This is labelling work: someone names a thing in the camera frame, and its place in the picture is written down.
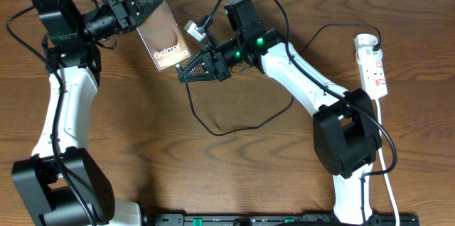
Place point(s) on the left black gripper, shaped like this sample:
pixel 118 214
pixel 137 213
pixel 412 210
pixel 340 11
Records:
pixel 123 5

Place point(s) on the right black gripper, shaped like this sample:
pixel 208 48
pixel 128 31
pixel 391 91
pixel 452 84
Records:
pixel 215 66

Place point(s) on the Galaxy S25 Ultra smartphone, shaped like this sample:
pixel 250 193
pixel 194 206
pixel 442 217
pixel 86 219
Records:
pixel 163 39

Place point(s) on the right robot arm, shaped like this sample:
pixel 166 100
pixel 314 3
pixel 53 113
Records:
pixel 346 139

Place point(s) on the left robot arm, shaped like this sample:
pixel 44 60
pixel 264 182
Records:
pixel 61 184

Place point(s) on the white USB charger adapter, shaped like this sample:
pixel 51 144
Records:
pixel 365 39

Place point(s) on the white power strip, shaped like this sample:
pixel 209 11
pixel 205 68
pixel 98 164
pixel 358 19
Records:
pixel 371 70

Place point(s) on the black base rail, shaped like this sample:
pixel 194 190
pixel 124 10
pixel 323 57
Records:
pixel 312 218

